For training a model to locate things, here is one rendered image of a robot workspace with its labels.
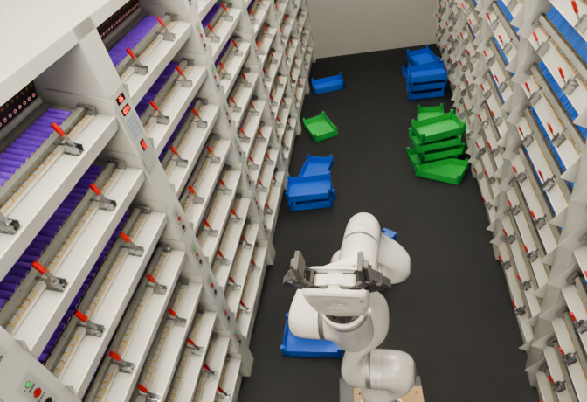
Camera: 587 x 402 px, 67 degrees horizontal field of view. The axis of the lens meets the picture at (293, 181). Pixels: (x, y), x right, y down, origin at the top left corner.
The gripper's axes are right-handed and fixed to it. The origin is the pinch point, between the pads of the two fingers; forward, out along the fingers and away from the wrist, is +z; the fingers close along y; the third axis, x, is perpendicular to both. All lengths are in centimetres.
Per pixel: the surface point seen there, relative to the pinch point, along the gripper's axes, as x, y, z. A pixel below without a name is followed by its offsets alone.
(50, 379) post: -14, 65, -30
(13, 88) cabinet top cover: 33, 66, 10
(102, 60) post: 62, 68, -6
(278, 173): 153, 75, -180
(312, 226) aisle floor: 115, 49, -189
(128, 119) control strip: 56, 67, -23
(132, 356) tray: -1, 68, -63
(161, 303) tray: 17, 67, -68
